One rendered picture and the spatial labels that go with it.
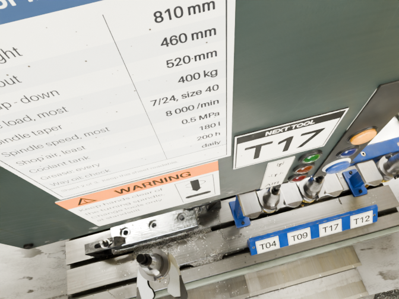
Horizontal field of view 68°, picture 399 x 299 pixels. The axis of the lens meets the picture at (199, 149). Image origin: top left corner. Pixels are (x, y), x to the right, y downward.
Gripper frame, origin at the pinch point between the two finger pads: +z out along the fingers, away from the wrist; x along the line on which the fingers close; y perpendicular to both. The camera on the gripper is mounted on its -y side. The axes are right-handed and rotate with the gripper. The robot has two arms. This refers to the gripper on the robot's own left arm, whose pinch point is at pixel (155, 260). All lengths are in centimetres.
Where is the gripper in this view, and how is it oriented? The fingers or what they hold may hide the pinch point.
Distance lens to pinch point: 69.1
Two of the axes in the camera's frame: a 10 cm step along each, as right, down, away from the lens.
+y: 0.8, 4.3, 9.0
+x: 9.7, -2.5, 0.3
